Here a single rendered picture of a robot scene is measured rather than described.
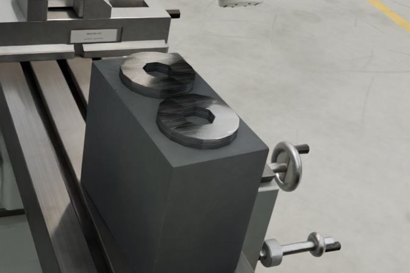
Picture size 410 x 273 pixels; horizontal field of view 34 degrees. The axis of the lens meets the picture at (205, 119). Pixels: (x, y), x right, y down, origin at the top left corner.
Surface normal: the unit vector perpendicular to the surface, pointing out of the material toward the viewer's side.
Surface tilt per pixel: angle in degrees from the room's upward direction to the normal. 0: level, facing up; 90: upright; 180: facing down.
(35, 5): 90
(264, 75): 0
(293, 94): 0
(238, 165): 90
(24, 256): 90
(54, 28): 90
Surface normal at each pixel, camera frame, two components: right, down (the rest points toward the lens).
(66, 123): 0.18, -0.83
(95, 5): 0.40, 0.55
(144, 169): -0.86, 0.14
